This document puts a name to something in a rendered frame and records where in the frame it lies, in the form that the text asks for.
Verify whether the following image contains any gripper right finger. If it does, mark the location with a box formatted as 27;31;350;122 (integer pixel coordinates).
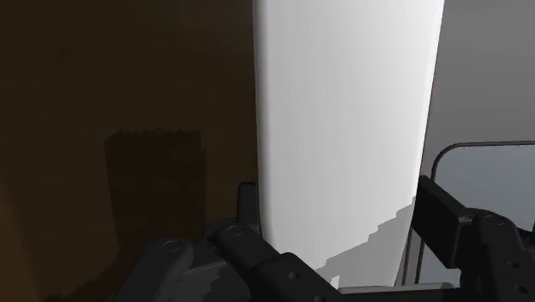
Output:
411;174;535;302

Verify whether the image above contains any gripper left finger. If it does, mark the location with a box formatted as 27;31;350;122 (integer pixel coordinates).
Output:
111;180;349;302

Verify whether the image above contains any grey rounded panel, dark rim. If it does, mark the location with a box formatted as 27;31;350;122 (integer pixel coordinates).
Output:
400;141;535;288

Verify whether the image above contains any white rounded furniture piece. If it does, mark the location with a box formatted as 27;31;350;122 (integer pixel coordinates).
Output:
251;0;447;290

